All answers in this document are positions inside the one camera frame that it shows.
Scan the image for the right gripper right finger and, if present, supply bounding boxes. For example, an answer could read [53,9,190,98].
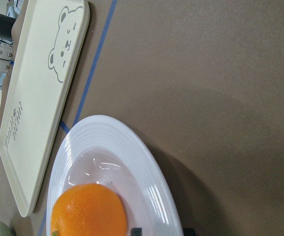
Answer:
[183,228,197,236]

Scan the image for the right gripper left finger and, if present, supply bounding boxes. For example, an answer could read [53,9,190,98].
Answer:
[130,228,142,236]

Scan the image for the orange fruit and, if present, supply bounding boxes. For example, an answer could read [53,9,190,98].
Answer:
[50,183,127,236]

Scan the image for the white round plate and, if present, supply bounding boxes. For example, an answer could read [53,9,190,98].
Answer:
[46,115,183,236]

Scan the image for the cream bear tray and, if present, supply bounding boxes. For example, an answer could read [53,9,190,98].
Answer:
[0,0,90,217]

